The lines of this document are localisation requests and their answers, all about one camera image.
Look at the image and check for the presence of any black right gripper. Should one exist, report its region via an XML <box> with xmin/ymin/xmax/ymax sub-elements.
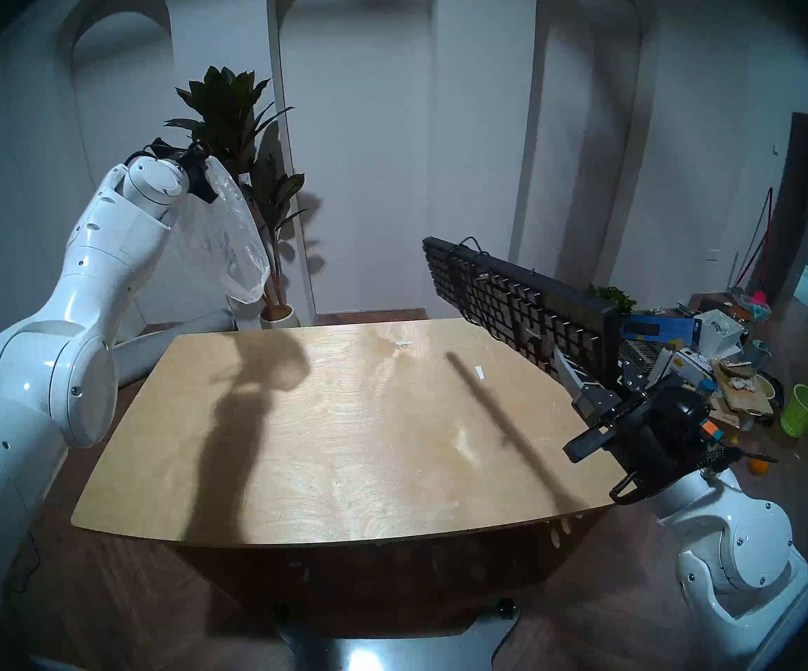
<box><xmin>553</xmin><ymin>347</ymin><xmax>744</xmax><ymax>507</ymax></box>

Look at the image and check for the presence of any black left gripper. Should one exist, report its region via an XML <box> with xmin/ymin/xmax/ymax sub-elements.
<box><xmin>181</xmin><ymin>141</ymin><xmax>220</xmax><ymax>204</ymax></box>

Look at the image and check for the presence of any clear plastic bag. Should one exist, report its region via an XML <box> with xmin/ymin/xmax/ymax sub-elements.
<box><xmin>166</xmin><ymin>156</ymin><xmax>272</xmax><ymax>305</ymax></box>

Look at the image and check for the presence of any black computer keyboard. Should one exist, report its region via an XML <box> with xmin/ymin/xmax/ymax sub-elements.
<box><xmin>423</xmin><ymin>236</ymin><xmax>625</xmax><ymax>391</ymax></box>

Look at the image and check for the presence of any blue keyboard box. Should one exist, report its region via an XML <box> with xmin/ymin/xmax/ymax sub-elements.
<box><xmin>621</xmin><ymin>315</ymin><xmax>702</xmax><ymax>347</ymax></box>

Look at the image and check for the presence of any tall potted plant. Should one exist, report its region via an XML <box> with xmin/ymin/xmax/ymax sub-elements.
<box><xmin>164</xmin><ymin>65</ymin><xmax>308</xmax><ymax>329</ymax></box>

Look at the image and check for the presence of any white paper roll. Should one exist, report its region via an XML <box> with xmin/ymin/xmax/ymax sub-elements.
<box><xmin>645</xmin><ymin>348</ymin><xmax>675</xmax><ymax>387</ymax></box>

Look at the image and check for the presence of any small potted plant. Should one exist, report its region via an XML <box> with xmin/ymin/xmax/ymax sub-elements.
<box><xmin>589</xmin><ymin>284</ymin><xmax>637</xmax><ymax>314</ymax></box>

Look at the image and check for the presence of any white printed carton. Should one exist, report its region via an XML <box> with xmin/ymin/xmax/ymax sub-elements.
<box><xmin>666</xmin><ymin>348</ymin><xmax>716</xmax><ymax>387</ymax></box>

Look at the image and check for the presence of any brown cardboard box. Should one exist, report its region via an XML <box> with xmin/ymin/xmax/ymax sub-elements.
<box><xmin>708</xmin><ymin>397</ymin><xmax>740</xmax><ymax>433</ymax></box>

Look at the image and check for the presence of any white plastic container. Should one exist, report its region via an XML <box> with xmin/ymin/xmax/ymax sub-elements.
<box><xmin>694</xmin><ymin>310</ymin><xmax>747</xmax><ymax>359</ymax></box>

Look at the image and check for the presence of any wooden cutting board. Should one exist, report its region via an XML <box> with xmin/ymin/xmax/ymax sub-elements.
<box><xmin>712</xmin><ymin>361</ymin><xmax>774</xmax><ymax>415</ymax></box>

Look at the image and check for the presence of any green waste basket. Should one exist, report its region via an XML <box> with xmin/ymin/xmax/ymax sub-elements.
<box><xmin>780</xmin><ymin>384</ymin><xmax>808</xmax><ymax>438</ymax></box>

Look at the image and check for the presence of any dark brown door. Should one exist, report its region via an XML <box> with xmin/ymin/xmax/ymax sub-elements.
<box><xmin>774</xmin><ymin>110</ymin><xmax>808</xmax><ymax>303</ymax></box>

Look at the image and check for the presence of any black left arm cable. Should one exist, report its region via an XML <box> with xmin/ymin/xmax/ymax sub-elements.
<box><xmin>135</xmin><ymin>138</ymin><xmax>188</xmax><ymax>164</ymax></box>

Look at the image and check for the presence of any metal wire dish rack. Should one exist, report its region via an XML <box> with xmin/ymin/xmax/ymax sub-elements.
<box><xmin>619</xmin><ymin>341</ymin><xmax>665</xmax><ymax>391</ymax></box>

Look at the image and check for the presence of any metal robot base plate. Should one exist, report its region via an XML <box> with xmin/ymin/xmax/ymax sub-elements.
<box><xmin>277</xmin><ymin>596</ymin><xmax>522</xmax><ymax>671</ymax></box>

